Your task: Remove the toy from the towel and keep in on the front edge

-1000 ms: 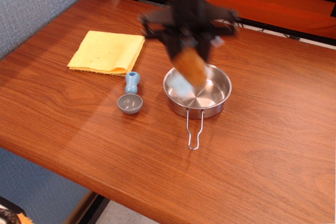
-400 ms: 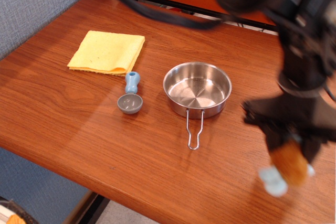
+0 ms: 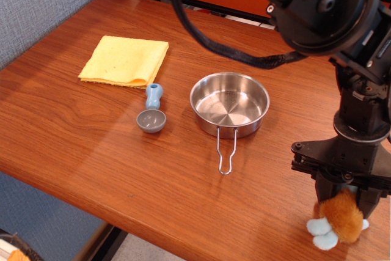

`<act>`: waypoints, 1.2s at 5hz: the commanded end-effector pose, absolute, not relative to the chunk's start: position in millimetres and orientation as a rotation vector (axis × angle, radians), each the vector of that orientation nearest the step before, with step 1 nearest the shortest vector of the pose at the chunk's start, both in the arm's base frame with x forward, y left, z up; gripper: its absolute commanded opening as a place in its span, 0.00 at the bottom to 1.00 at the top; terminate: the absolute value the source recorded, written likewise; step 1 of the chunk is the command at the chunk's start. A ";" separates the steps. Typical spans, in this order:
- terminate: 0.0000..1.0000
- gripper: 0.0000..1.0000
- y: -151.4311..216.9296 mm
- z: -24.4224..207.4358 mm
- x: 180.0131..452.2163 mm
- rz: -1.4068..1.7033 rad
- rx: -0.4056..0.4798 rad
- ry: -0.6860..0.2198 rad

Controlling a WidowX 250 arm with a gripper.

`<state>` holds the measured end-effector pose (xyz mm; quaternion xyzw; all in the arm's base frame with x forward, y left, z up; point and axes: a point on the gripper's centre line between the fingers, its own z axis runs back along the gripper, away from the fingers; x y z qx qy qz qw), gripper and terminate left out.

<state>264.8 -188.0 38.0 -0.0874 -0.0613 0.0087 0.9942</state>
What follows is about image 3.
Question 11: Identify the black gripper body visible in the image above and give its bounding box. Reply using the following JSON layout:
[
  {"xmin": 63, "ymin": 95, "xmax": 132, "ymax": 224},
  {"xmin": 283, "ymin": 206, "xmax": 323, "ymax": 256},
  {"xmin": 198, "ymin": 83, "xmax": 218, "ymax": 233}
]
[{"xmin": 291, "ymin": 136, "xmax": 390, "ymax": 197}]

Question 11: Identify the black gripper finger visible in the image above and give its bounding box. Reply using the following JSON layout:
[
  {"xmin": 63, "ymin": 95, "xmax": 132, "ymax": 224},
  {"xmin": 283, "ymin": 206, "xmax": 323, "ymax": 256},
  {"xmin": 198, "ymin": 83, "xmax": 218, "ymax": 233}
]
[
  {"xmin": 315, "ymin": 172, "xmax": 343, "ymax": 203},
  {"xmin": 357, "ymin": 187, "xmax": 386, "ymax": 219}
]

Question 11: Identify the blue and orange plush doll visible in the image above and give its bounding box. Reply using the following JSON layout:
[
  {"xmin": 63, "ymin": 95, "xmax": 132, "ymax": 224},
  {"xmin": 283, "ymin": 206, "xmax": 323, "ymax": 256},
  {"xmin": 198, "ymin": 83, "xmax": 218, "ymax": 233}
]
[{"xmin": 306, "ymin": 187, "xmax": 370, "ymax": 251}]

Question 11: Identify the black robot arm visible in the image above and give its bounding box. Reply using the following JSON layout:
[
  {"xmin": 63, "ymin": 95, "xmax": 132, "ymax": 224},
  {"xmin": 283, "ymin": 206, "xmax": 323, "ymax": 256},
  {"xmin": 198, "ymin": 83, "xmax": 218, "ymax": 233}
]
[{"xmin": 269, "ymin": 0, "xmax": 390, "ymax": 218}]

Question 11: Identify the yellow folded cloth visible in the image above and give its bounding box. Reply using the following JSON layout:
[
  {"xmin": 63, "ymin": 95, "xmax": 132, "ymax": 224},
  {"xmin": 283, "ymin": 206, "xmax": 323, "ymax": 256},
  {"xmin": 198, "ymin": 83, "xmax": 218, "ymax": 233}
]
[{"xmin": 78, "ymin": 35, "xmax": 169, "ymax": 89}]

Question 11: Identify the blue and grey measuring scoop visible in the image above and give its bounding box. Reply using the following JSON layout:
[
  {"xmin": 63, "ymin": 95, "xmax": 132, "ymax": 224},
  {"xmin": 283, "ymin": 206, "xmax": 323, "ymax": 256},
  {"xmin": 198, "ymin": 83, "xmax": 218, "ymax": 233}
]
[{"xmin": 136, "ymin": 83, "xmax": 167, "ymax": 133}]

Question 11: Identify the black basket with orange item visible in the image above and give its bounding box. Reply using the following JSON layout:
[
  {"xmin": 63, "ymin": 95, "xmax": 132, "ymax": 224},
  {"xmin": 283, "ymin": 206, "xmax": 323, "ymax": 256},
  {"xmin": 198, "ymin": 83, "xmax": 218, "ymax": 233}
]
[{"xmin": 1, "ymin": 232, "xmax": 43, "ymax": 261}]

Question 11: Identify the steel pan with wire handle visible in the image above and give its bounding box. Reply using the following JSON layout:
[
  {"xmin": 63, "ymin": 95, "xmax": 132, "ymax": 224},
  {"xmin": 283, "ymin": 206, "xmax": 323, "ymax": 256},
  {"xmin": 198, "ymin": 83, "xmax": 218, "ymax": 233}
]
[{"xmin": 189, "ymin": 72, "xmax": 270, "ymax": 175}]

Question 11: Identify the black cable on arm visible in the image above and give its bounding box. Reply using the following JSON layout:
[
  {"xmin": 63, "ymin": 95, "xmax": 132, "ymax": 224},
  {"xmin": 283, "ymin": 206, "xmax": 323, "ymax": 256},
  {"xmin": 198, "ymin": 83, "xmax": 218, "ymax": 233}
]
[{"xmin": 163, "ymin": 0, "xmax": 309, "ymax": 70}]

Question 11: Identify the black table leg frame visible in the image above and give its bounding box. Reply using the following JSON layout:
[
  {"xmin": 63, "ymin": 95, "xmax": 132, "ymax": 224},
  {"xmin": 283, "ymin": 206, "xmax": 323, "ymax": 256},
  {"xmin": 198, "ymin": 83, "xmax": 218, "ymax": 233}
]
[{"xmin": 73, "ymin": 222, "xmax": 128, "ymax": 260}]

